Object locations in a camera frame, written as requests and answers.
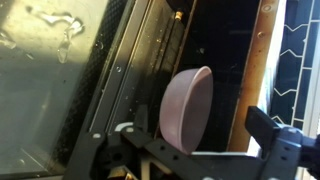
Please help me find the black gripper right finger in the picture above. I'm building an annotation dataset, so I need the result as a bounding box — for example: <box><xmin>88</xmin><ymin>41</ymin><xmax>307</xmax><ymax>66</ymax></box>
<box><xmin>244</xmin><ymin>105</ymin><xmax>320</xmax><ymax>180</ymax></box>

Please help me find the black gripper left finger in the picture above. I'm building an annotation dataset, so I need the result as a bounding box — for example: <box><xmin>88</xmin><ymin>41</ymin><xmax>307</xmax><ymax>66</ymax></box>
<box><xmin>63</xmin><ymin>123</ymin><xmax>221</xmax><ymax>180</ymax></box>

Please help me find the purple plastic bowl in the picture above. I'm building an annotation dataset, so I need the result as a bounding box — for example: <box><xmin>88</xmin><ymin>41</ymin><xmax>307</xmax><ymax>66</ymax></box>
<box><xmin>158</xmin><ymin>65</ymin><xmax>214</xmax><ymax>156</ymax></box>

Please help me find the silver toaster oven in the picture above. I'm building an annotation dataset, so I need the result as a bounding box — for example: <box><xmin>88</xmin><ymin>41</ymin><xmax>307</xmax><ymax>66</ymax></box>
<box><xmin>0</xmin><ymin>0</ymin><xmax>288</xmax><ymax>180</ymax></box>

